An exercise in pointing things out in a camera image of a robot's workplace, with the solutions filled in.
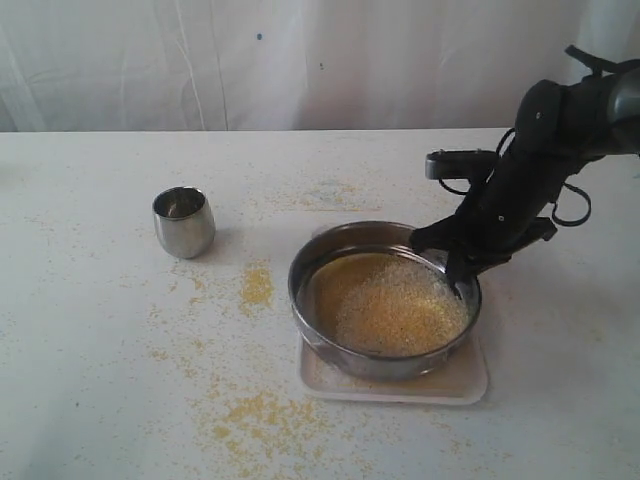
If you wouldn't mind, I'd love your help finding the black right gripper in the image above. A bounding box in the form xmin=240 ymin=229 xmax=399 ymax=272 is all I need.
xmin=410 ymin=149 xmax=568 ymax=291

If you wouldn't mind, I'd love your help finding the yellow grain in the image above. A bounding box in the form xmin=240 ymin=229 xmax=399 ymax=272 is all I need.
xmin=310 ymin=253 xmax=470 ymax=357

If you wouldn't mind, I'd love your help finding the round stainless steel sieve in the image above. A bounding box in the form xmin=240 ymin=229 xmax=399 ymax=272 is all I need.
xmin=288 ymin=220 xmax=482 ymax=381

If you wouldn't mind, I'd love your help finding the stainless steel cup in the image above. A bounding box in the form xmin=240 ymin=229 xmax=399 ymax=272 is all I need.
xmin=152 ymin=186 xmax=216 ymax=259

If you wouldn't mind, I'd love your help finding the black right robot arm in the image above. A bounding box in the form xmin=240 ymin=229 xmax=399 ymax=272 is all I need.
xmin=409 ymin=70 xmax=639 ymax=284

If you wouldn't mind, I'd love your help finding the white square plastic tray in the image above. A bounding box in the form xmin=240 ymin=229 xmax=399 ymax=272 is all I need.
xmin=297 ymin=329 xmax=488 ymax=406

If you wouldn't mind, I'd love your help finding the white backdrop curtain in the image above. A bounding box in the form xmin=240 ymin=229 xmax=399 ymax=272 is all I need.
xmin=1 ymin=1 xmax=639 ymax=132

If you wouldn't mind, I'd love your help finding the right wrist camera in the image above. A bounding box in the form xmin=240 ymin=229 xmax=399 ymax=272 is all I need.
xmin=425 ymin=149 xmax=499 ymax=183

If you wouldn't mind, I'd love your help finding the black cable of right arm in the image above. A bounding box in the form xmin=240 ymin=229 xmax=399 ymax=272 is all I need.
xmin=439 ymin=44 xmax=619 ymax=226

